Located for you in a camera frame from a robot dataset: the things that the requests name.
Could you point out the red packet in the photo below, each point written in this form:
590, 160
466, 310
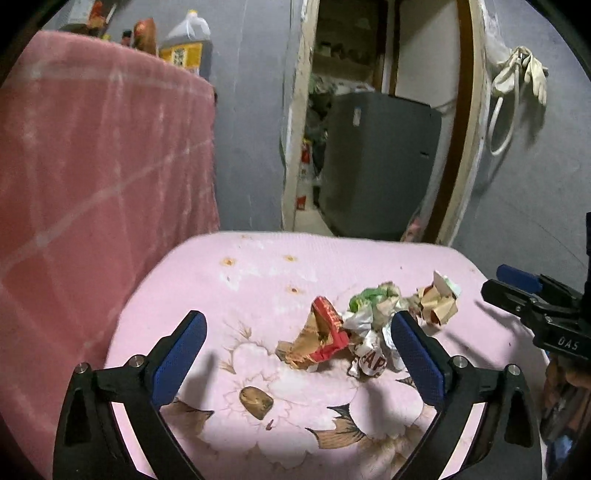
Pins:
301, 201

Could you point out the small dark bottle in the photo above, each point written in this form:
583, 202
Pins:
125, 38

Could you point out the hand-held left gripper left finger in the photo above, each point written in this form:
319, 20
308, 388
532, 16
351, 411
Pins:
180, 357

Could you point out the white cloth bag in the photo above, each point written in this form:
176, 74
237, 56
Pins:
505, 74

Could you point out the grey washing machine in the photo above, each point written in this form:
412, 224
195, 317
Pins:
378, 161

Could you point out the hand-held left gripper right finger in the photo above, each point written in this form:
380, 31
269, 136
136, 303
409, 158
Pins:
418, 362

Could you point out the red brown wrapper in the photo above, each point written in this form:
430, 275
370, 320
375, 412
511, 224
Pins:
323, 332

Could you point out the cream rubber glove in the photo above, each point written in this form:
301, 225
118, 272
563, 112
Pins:
538, 76

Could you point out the pink checked cloth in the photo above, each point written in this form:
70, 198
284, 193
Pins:
92, 184

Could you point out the brown food scrap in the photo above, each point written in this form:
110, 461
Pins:
255, 401

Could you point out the wooden door frame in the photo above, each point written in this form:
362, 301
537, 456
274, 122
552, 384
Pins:
295, 115

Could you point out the green wrapper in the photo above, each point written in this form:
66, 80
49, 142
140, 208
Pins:
369, 297

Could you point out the person's right hand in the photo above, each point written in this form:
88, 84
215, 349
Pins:
577, 378

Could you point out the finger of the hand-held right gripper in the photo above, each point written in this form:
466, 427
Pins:
519, 276
512, 300

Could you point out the oil jug yellow label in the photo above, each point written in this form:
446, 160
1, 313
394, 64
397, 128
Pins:
187, 44

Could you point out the red brown bottle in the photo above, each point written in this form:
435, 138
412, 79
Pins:
145, 36

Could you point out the wall shelf with jars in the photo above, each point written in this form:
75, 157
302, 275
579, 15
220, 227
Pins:
346, 50

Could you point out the beige paper wrapper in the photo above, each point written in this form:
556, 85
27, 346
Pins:
436, 302

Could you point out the white wrapper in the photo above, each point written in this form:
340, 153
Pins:
371, 357

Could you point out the red white bag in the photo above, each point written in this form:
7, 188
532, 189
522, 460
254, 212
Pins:
305, 159

